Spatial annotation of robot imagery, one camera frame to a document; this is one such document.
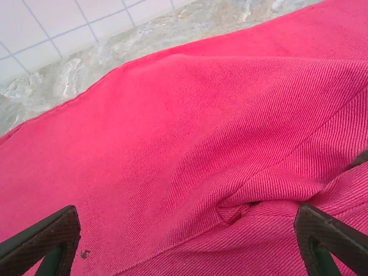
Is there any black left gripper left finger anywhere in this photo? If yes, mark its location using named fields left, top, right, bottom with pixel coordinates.
left=0, top=205, right=81, bottom=276

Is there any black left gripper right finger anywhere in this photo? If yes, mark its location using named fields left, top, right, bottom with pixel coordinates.
left=294, top=202, right=368, bottom=276

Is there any pink towel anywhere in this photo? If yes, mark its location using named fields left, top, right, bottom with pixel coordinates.
left=0, top=0, right=368, bottom=276

